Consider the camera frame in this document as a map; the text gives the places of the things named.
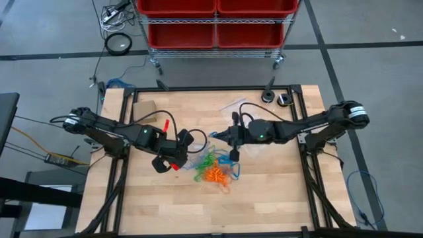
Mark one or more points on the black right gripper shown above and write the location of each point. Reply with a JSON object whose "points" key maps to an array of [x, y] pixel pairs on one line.
{"points": [[241, 135]]}

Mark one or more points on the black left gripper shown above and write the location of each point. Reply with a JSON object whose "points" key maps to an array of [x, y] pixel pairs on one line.
{"points": [[175, 150]]}

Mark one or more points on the blue rubber band bunch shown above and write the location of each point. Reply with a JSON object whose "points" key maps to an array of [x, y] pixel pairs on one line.
{"points": [[224, 161]]}

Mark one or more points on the green rubber band bunch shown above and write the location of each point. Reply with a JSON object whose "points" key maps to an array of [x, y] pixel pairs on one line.
{"points": [[205, 163]]}

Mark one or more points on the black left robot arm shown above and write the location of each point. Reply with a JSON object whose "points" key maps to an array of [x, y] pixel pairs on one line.
{"points": [[138, 134]]}

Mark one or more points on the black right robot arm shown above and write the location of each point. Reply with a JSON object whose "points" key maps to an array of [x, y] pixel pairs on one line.
{"points": [[297, 127]]}

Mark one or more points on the orange rubber band bunch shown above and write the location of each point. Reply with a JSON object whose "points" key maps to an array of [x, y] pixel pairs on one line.
{"points": [[215, 175]]}

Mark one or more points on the red gripper tab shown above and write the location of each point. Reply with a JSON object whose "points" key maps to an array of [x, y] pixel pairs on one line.
{"points": [[175, 166]]}

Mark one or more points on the red tape strip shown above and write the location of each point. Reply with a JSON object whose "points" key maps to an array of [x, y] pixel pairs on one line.
{"points": [[166, 125]]}

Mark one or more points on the small cardboard box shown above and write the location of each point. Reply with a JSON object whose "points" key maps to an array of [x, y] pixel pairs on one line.
{"points": [[143, 110]]}

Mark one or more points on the black angled strut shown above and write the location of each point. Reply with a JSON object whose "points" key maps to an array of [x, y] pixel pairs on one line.
{"points": [[162, 84], [271, 83]]}

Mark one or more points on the red plastic bin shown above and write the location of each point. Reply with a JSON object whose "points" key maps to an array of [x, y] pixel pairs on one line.
{"points": [[249, 36], [257, 6], [181, 36], [175, 6]]}

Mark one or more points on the black power brick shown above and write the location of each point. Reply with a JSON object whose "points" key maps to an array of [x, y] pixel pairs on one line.
{"points": [[61, 159]]}

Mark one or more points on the black beam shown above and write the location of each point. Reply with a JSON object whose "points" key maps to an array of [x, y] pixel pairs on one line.
{"points": [[33, 193]]}

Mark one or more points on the white power strip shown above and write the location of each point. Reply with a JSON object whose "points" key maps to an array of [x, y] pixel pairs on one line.
{"points": [[110, 16]]}

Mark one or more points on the black power adapter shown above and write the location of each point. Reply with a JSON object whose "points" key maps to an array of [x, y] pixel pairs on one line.
{"points": [[122, 5]]}

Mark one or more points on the black desk panel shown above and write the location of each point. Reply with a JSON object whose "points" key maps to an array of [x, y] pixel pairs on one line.
{"points": [[6, 112]]}

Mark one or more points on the black aluminium table frame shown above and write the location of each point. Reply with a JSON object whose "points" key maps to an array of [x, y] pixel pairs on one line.
{"points": [[215, 88]]}

